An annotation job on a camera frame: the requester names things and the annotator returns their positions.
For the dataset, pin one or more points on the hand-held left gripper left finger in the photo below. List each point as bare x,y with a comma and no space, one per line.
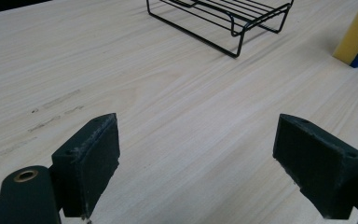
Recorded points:
85,165

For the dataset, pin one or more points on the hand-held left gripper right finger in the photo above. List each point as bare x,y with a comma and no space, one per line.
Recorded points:
318,168

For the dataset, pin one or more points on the yellow and blue sponge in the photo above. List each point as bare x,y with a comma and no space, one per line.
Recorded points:
355,35

